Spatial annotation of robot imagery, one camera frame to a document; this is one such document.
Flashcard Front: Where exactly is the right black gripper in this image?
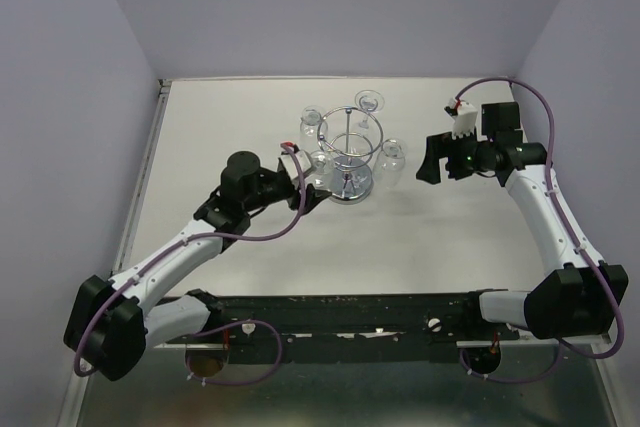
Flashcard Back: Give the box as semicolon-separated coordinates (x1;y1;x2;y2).
416;126;495;183

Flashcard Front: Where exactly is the clear wine glass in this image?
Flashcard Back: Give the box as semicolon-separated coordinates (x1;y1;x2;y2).
307;150;335;190

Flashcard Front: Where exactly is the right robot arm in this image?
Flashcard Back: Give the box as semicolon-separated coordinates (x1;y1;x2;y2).
416;100;628;340

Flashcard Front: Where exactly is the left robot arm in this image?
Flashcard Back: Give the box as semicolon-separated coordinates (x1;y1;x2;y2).
63;142;330;381

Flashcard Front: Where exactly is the right hanging wine glass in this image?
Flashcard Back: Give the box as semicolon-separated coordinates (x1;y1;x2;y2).
373;138;408;189

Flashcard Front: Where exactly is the chrome wine glass rack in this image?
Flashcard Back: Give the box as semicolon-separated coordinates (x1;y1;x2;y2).
316;106;384;205

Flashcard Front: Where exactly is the back left wine glass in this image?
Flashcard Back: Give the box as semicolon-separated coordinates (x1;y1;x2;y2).
299;105;327;153

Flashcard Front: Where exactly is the back upright wine glass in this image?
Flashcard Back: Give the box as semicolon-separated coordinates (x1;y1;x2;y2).
354;90;385;133

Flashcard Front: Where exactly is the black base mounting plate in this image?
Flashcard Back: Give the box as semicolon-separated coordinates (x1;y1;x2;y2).
177;290;519;364

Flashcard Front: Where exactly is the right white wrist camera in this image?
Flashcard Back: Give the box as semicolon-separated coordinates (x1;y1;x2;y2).
445;98;478;140

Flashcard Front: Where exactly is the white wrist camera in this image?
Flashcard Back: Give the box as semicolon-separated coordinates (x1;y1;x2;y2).
445;98;478;140
279;142;314;184

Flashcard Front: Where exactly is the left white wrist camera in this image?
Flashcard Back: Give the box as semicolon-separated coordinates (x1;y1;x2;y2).
279;142;314;184

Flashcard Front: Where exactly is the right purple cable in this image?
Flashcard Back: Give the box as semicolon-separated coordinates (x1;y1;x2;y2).
454;76;626;383

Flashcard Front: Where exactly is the aluminium rail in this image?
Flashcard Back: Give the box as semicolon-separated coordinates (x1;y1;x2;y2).
457;331;612;348

